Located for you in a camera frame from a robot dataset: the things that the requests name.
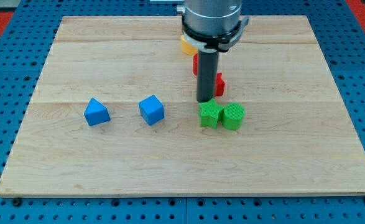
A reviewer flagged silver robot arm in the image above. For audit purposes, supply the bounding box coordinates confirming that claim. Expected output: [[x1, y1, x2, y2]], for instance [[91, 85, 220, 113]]
[[177, 0, 249, 53]]

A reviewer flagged blue cube block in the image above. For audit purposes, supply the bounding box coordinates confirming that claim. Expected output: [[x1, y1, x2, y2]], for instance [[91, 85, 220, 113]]
[[139, 95, 165, 126]]

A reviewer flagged green star block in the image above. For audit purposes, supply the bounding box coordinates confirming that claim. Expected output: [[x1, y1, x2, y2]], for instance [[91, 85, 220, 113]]
[[198, 98, 224, 129]]

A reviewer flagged red block behind rod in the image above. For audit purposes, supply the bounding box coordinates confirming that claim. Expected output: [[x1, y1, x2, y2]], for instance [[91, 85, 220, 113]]
[[215, 73, 225, 96]]

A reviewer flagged green cylinder block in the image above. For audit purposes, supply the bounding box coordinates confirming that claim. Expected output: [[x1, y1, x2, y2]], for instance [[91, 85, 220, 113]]
[[222, 103, 245, 131]]

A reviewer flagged red block upper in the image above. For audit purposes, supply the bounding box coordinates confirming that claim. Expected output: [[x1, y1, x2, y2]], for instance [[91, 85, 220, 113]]
[[192, 54, 198, 76]]

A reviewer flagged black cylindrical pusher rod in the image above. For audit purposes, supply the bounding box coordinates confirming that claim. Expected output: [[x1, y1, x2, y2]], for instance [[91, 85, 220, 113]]
[[196, 51, 219, 103]]

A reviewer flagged yellow block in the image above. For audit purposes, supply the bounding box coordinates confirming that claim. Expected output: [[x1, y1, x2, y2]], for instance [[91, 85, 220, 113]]
[[180, 35, 198, 55]]

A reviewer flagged wooden board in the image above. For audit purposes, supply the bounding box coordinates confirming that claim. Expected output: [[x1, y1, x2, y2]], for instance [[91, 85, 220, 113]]
[[0, 16, 365, 198]]

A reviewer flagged blue triangular prism block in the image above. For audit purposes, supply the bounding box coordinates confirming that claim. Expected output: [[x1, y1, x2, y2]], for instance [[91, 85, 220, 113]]
[[84, 98, 111, 126]]

